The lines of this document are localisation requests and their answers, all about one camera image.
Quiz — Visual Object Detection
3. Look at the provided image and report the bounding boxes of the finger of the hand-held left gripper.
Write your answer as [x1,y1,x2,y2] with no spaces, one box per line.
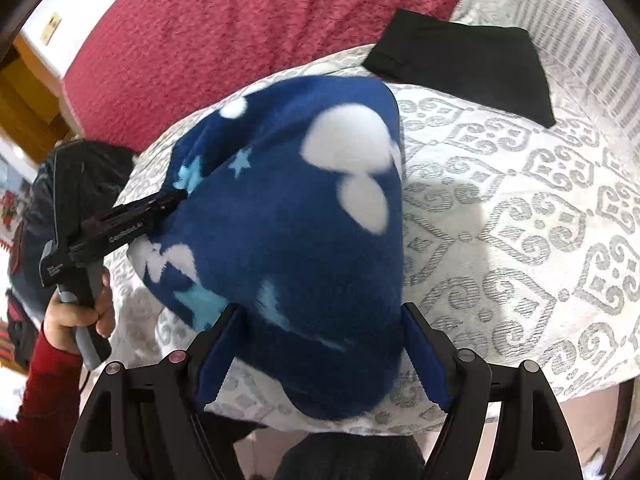
[127,187,188,231]

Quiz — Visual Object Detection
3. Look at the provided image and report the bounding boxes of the black folded cloth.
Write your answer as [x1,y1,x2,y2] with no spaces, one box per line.
[361,7,558,128]

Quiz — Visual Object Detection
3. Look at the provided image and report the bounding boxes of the white grey patterned bedspread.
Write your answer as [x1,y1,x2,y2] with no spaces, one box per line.
[102,0,640,436]

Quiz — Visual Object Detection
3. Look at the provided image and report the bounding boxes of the yellow wooden furniture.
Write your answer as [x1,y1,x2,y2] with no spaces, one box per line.
[0,40,83,166]

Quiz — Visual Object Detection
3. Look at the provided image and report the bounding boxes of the red blanket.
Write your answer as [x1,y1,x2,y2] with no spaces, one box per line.
[62,0,476,141]

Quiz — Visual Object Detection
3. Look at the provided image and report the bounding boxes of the dark clothing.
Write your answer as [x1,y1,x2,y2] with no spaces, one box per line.
[7,140,138,376]

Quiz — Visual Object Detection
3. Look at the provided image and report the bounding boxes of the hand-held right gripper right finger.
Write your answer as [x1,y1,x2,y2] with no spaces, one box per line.
[400,302,586,480]

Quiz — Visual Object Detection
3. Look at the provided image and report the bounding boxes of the person's left hand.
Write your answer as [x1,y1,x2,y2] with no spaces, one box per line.
[42,270,118,356]

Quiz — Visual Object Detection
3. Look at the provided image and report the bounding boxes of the blue fleece printed pants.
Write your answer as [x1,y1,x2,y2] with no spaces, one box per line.
[127,75,426,423]

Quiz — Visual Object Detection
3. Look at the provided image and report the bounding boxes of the dark cloth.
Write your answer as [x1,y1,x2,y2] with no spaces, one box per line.
[280,430,426,480]

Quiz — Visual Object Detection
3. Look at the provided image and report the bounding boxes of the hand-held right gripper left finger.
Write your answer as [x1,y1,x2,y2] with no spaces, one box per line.
[60,302,245,480]

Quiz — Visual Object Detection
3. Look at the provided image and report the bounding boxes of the wall socket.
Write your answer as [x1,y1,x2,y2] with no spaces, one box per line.
[41,14,63,43]

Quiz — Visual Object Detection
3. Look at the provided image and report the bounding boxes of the person's left forearm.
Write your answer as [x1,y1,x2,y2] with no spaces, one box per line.
[0,330,85,480]

